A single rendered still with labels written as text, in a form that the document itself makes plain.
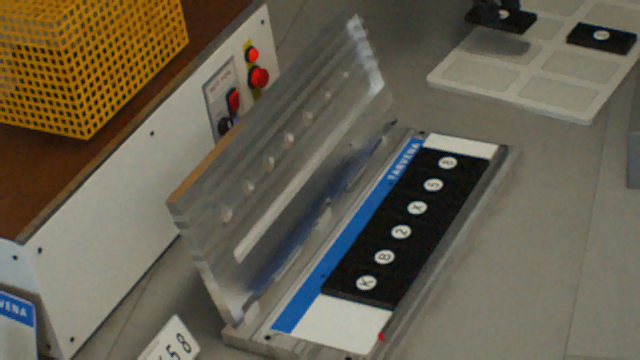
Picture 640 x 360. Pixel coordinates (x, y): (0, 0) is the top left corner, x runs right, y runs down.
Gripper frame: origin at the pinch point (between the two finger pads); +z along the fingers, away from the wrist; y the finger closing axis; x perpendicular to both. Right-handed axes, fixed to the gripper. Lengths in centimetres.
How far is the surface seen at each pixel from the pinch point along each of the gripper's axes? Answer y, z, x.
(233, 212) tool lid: -61, -5, 0
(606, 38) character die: 7.7, 9.1, -12.1
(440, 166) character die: -31.7, 6.9, -7.1
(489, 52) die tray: -1.5, 7.1, 3.2
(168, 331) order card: -74, 2, 2
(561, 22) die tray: 11.0, 8.3, -2.7
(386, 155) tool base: -31.5, 6.1, 1.7
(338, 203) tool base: -42.6, 6.3, 1.8
